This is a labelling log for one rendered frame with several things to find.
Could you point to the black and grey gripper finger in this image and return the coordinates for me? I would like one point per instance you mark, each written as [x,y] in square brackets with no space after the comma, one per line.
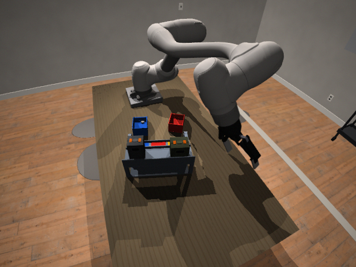
[249,148]
[225,141]

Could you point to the dark grey metal shelf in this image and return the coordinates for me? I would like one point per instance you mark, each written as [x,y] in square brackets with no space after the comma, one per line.
[157,161]

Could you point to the blue bin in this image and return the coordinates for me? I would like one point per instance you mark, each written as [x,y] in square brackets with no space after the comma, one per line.
[139,128]

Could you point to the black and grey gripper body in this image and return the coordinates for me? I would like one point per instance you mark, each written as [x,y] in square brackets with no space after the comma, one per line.
[234,129]

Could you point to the red bin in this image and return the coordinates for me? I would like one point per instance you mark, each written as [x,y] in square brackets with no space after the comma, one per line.
[176,123]

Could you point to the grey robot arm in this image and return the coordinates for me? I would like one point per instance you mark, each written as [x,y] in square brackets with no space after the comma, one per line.
[219,86]

